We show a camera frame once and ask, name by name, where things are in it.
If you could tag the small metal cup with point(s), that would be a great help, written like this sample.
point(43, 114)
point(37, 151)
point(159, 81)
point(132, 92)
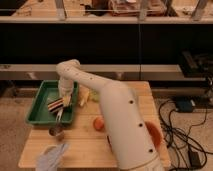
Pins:
point(57, 132)

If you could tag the orange bowl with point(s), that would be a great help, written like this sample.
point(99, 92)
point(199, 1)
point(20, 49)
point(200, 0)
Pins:
point(154, 133)

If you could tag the black power adapter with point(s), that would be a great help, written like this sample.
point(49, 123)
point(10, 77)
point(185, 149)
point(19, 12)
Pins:
point(194, 159)

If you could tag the yellow banana piece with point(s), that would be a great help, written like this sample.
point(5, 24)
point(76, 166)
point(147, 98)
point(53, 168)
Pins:
point(83, 96)

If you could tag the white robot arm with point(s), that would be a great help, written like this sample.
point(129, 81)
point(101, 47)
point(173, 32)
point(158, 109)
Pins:
point(129, 137)

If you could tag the black box on floor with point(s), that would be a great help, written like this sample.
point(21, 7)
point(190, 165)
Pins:
point(184, 104)

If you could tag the white plastic fork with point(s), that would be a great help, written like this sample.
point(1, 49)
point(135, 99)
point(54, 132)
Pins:
point(59, 115)

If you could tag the black equipment on shelf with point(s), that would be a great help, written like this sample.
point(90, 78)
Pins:
point(196, 65)

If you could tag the orange peach fruit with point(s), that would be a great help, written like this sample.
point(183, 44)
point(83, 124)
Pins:
point(98, 124)

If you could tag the green plastic tray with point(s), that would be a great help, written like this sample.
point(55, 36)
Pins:
point(48, 92)

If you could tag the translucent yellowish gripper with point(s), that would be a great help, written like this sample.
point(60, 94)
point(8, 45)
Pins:
point(66, 100)

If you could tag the crumpled blue white cloth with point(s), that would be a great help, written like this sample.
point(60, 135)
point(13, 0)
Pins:
point(49, 160)

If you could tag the wooden table board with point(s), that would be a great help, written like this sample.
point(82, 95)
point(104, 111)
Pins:
point(88, 148)

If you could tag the striped black eraser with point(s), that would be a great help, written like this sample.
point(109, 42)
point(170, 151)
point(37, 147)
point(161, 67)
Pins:
point(55, 105)

